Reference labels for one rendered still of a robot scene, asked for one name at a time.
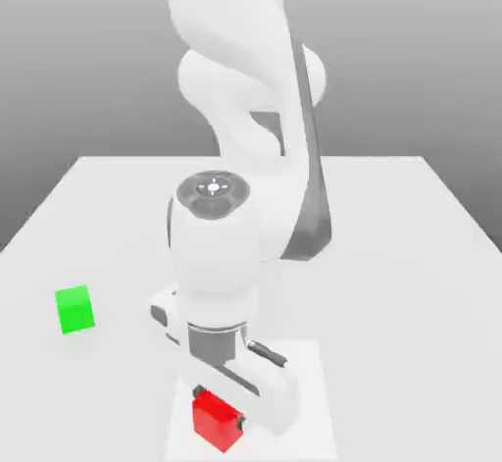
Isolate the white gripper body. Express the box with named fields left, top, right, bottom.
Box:
left=165, top=329, right=302, bottom=436

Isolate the small red cube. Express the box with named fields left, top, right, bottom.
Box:
left=191, top=388, right=245, bottom=454

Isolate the small green cube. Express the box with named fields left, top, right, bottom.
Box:
left=54, top=283, right=96, bottom=335

